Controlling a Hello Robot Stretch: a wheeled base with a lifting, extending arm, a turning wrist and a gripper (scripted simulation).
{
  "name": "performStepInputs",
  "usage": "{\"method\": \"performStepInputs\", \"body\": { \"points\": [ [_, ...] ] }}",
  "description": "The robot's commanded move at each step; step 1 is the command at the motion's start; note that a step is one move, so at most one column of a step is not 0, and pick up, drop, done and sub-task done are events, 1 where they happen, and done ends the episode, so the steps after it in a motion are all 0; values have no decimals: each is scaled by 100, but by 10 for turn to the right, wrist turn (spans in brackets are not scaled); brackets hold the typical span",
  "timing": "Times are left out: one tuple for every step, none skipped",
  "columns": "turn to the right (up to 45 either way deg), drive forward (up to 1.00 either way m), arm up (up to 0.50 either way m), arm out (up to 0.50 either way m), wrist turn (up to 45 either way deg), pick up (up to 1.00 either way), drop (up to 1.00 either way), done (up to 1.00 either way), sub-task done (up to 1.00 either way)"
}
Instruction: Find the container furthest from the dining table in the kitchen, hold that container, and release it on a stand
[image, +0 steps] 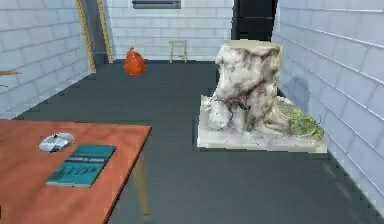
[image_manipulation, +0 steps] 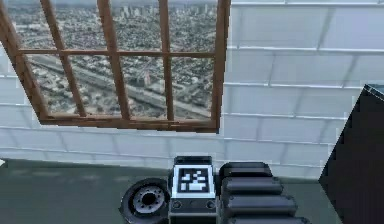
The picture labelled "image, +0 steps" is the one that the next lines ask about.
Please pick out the red-brown wooden table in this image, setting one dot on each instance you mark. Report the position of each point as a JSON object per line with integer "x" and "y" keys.
{"x": 40, "y": 196}

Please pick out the teal book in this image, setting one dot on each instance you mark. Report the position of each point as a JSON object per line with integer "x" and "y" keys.
{"x": 82, "y": 164}

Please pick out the silver round disc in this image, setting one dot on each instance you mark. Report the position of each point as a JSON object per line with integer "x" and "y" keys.
{"x": 56, "y": 142}

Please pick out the white tree stump sculpture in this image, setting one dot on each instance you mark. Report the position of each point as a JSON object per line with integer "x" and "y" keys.
{"x": 248, "y": 96}

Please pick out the small wooden stool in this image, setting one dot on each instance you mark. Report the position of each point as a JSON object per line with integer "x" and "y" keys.
{"x": 178, "y": 51}

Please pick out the black tall cabinet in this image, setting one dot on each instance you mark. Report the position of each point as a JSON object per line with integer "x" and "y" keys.
{"x": 254, "y": 20}

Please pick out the orange garbage bag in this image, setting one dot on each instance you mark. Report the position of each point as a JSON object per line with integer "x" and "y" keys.
{"x": 134, "y": 62}

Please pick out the grey window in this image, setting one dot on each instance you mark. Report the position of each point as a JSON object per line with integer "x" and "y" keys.
{"x": 156, "y": 4}

